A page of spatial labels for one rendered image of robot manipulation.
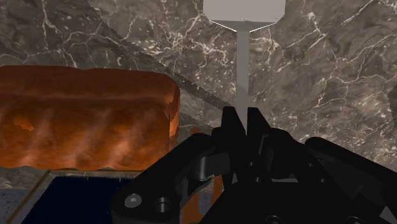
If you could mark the brown bread loaf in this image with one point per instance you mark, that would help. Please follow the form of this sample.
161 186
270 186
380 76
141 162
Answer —
80 121

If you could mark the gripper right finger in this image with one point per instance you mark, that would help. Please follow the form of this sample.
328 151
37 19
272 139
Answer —
335 167

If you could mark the grey spatula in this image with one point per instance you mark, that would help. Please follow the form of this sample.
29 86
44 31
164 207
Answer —
243 62

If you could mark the orange block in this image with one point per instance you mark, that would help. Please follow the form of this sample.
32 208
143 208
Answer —
190 212

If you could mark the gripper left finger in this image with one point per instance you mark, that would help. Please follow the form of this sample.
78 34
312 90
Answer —
161 173

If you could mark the dark blue grey-rimmed flat panel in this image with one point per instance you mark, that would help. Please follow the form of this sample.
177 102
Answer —
74 201

